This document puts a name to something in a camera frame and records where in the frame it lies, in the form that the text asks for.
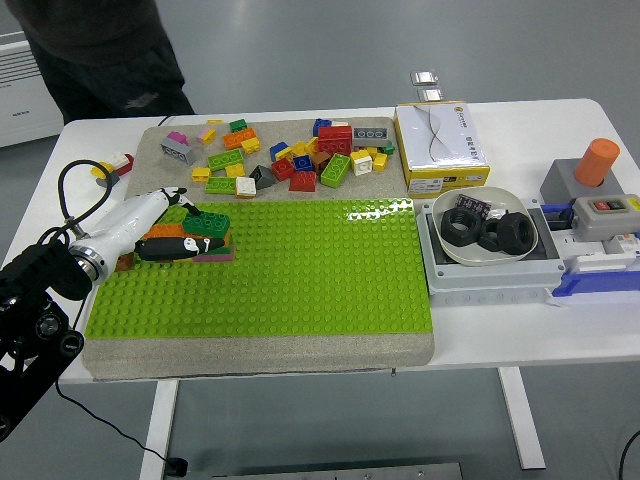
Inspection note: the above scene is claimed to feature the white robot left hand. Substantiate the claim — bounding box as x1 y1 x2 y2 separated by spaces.
74 186 227 271

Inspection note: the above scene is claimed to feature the dark green toy brick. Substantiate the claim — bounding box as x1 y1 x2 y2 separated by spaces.
181 211 233 239

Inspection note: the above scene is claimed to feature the light pink toy brick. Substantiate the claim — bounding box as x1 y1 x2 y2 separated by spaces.
192 249 235 264

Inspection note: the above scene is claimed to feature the lime green toy brick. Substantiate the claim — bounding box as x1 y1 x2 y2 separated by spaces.
206 148 246 173
204 176 239 196
319 153 353 190

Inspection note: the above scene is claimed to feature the grey sloped toy brick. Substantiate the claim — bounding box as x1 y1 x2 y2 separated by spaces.
248 164 277 191

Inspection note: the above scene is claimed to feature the red sloped toy brick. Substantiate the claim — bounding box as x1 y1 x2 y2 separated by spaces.
288 170 319 194

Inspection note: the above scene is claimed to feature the green studded baseplate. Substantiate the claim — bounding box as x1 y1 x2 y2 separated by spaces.
83 198 434 340

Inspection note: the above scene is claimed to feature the large red toy brick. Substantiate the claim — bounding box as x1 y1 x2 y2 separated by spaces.
317 125 354 156

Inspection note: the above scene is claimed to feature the white floor heater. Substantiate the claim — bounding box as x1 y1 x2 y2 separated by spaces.
0 30 66 149

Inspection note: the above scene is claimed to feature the grey-brown mat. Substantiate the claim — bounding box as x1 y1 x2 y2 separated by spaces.
81 116 437 381

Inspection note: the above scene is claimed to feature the white table leg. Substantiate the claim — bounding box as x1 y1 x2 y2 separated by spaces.
496 367 547 471
138 379 180 480

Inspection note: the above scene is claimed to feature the white and yellow cardboard box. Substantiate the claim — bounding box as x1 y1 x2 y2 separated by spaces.
393 101 492 195

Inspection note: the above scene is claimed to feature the large black hex nut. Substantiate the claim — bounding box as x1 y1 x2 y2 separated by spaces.
496 212 539 259
477 219 504 253
439 208 483 248

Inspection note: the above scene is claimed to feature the white bowl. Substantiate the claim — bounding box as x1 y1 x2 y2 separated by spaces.
430 186 543 268

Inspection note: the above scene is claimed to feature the purple circuit board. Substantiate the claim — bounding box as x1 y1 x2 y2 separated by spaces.
454 193 492 217

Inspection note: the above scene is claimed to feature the grey junction box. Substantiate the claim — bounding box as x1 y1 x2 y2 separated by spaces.
416 195 569 309

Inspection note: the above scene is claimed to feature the grey block holder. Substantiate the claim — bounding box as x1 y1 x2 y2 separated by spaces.
539 158 626 209

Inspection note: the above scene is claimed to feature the blue and white fixture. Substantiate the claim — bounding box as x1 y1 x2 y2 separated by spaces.
541 202 640 310

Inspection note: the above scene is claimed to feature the orange cylinder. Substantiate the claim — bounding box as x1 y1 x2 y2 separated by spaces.
573 138 622 190

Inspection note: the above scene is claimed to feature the black cord with plug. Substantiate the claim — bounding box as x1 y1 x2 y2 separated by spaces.
54 294 191 477

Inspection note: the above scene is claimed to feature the grey push-button switch box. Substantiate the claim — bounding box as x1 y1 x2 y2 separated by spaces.
571 194 640 241

